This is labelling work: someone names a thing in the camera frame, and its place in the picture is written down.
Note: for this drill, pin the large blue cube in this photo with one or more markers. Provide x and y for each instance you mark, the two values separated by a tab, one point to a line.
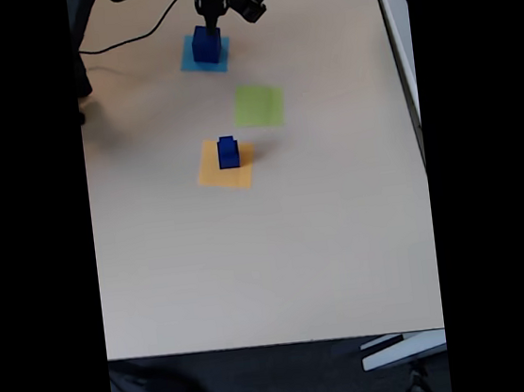
205	51

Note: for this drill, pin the small blue cube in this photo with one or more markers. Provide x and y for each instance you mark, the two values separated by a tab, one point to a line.
227	145

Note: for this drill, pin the medium blue cube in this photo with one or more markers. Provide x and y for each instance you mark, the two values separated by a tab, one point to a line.
230	162

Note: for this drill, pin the blue paper square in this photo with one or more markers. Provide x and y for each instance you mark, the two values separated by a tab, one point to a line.
187	62

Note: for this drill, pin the green paper square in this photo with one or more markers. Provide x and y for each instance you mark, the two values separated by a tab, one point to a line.
259	106

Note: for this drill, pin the orange paper square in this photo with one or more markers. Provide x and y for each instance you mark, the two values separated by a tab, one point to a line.
209	173

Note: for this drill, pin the white neighbouring desk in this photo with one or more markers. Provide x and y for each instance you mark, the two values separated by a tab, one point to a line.
403	47

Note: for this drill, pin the white table foot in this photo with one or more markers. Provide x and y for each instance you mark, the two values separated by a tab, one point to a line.
402	350

